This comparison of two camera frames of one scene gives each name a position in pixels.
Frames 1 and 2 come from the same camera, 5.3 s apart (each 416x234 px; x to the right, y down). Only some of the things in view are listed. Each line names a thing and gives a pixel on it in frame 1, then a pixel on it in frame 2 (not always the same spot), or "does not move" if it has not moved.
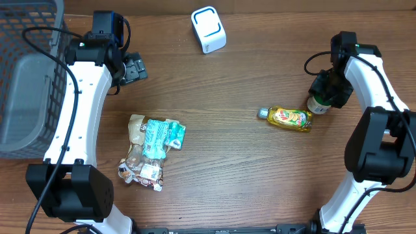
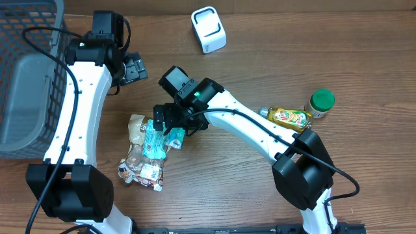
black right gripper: (339, 101) to (171, 110)
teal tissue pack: (176, 132) does not move
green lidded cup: (316, 107) does not move
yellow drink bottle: (287, 118) does not move
